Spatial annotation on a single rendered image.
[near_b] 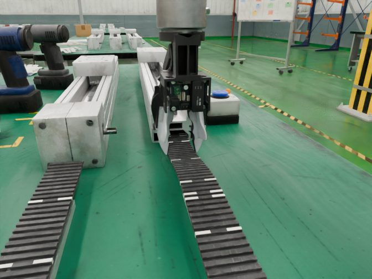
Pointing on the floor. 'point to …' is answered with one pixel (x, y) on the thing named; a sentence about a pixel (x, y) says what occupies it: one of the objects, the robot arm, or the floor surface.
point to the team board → (262, 14)
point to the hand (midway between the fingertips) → (180, 145)
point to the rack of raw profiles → (330, 22)
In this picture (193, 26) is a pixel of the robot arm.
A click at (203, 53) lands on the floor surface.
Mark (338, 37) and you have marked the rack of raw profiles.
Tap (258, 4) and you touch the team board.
